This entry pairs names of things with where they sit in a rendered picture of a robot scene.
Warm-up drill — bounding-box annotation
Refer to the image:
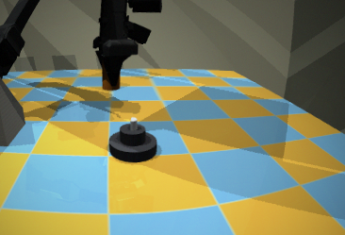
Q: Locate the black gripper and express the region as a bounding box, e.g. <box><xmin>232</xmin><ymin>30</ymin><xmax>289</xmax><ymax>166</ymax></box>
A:
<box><xmin>92</xmin><ymin>12</ymin><xmax>138</xmax><ymax>86</ymax></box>

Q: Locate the orange knob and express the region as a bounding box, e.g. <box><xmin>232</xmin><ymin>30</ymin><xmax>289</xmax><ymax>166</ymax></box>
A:
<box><xmin>102</xmin><ymin>62</ymin><xmax>121</xmax><ymax>91</ymax></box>

